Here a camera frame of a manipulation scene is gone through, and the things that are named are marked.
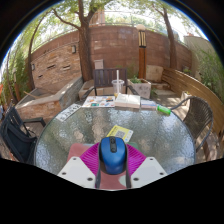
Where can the brown wicker chair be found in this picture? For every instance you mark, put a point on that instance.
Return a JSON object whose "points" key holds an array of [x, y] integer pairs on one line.
{"points": [[198, 120]]}

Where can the floral pink mouse pad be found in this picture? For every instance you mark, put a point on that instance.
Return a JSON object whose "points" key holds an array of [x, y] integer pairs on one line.
{"points": [[77, 150]]}

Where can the wooden slat fence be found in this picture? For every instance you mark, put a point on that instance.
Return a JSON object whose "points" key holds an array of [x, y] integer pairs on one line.
{"points": [[193, 86]]}

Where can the green bottle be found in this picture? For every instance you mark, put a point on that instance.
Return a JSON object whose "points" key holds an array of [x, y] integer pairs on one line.
{"points": [[164, 110]]}

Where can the white wall box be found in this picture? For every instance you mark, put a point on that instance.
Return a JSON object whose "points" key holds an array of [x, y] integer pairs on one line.
{"points": [[99, 64]]}

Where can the slim leaning tree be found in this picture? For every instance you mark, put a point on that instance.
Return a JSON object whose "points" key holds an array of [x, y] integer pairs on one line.
{"points": [[171, 43]]}

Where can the beige concrete planter box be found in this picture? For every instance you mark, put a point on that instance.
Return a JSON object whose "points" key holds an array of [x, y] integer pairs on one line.
{"points": [[87, 88]]}

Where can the yellow card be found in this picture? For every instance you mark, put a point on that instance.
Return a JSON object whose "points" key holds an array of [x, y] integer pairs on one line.
{"points": [[121, 132]]}

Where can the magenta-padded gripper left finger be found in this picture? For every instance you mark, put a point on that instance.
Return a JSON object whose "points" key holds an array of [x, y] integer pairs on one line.
{"points": [[78, 171]]}

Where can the brick raised bed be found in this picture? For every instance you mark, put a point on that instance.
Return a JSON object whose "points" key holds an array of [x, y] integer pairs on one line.
{"points": [[50, 101]]}

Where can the dark wooden chair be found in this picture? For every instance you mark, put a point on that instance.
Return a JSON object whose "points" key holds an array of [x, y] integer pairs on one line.
{"points": [[105, 77]]}

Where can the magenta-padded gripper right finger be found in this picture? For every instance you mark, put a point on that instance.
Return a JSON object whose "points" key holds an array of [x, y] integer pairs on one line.
{"points": [[146, 171]]}

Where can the blue and black computer mouse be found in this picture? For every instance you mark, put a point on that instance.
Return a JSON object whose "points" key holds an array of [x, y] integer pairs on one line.
{"points": [[113, 155]]}

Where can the pale stone block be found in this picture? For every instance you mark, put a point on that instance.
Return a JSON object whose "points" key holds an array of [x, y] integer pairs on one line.
{"points": [[154, 73]]}

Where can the open white book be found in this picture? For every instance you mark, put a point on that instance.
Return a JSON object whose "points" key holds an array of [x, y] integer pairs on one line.
{"points": [[127, 101]]}

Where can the stone planter with plant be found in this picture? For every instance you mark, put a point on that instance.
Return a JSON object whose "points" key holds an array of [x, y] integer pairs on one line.
{"points": [[141, 88]]}

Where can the clear plastic cup with straw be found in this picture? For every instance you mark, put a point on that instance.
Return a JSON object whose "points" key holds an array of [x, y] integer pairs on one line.
{"points": [[117, 87]]}

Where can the black slatted chair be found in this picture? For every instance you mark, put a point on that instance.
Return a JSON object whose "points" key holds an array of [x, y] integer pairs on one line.
{"points": [[16, 136]]}

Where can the wooden garden lamp post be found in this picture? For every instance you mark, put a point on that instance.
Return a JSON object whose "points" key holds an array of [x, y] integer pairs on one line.
{"points": [[142, 56]]}

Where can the colourful printed brochure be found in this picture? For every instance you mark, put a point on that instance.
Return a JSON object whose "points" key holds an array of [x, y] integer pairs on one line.
{"points": [[98, 101]]}

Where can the forked tree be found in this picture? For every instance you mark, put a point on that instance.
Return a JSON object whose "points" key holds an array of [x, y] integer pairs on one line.
{"points": [[85, 50]]}

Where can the small thin notebook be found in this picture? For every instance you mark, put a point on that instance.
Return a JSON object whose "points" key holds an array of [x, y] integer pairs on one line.
{"points": [[148, 104]]}

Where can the wall lamp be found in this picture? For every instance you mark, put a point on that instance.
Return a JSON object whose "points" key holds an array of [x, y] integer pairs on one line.
{"points": [[73, 49], [33, 66]]}

